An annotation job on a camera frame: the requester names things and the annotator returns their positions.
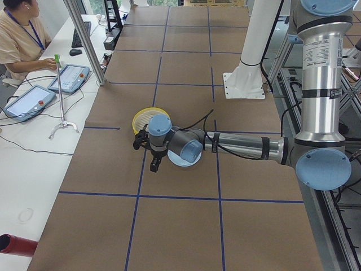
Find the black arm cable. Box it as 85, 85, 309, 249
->
177, 108, 304, 160

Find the black keyboard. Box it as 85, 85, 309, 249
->
71, 21, 92, 49

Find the red cylinder tube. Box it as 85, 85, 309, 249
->
1, 234, 38, 257

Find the light blue plate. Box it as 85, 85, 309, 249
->
168, 150, 201, 167

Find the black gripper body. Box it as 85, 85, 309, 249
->
151, 150, 167, 164

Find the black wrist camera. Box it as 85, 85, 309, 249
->
133, 124, 151, 150

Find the black computer mouse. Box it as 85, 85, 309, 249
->
69, 49, 82, 56

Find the metal reacher grabber stick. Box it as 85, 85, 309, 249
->
48, 54, 79, 139

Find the black stand frame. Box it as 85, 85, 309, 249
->
103, 0, 123, 51

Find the aluminium frame post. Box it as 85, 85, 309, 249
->
63, 0, 106, 86

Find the near teach pendant tablet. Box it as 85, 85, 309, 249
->
3, 85, 55, 121

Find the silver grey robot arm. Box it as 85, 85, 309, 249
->
143, 1, 355, 191

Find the person in beige shirt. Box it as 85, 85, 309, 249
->
1, 1, 56, 81

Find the aluminium side rail frame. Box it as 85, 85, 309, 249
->
265, 36, 360, 270

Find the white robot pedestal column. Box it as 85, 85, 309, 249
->
223, 0, 283, 99

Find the yellow bamboo steamer basket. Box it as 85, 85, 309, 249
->
132, 107, 172, 137

